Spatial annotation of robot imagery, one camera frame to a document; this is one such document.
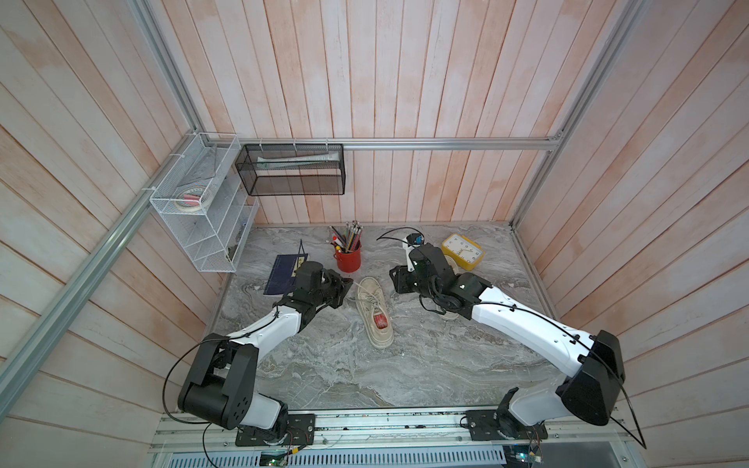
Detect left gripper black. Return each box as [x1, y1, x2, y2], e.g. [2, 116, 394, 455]
[312, 269, 354, 309]

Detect beige sneaker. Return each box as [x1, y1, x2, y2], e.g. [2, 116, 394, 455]
[355, 277, 394, 349]
[435, 257, 460, 322]

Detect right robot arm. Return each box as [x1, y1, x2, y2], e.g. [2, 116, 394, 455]
[389, 233, 628, 439]

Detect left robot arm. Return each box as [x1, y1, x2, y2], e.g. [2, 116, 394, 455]
[177, 261, 354, 446]

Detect red insole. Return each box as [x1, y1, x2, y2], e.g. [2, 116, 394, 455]
[374, 314, 389, 330]

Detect dark blue book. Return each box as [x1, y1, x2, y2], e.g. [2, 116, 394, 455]
[263, 253, 308, 296]

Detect red pen cup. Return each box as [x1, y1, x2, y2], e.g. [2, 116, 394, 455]
[334, 242, 362, 273]

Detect yellow alarm clock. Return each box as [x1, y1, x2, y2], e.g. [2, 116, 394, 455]
[441, 233, 485, 271]

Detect pens and pencils bunch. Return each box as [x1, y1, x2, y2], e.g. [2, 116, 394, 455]
[329, 220, 363, 254]

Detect tape roll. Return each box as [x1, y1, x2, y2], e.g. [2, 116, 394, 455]
[173, 185, 214, 213]

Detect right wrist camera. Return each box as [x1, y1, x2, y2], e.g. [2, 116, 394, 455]
[403, 232, 424, 272]

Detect black mesh wall basket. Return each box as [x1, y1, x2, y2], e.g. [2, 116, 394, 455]
[235, 144, 346, 197]

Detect white wire wall shelf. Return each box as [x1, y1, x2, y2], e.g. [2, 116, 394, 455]
[150, 133, 259, 273]

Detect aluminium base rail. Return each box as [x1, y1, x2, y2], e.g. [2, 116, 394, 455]
[148, 404, 633, 454]

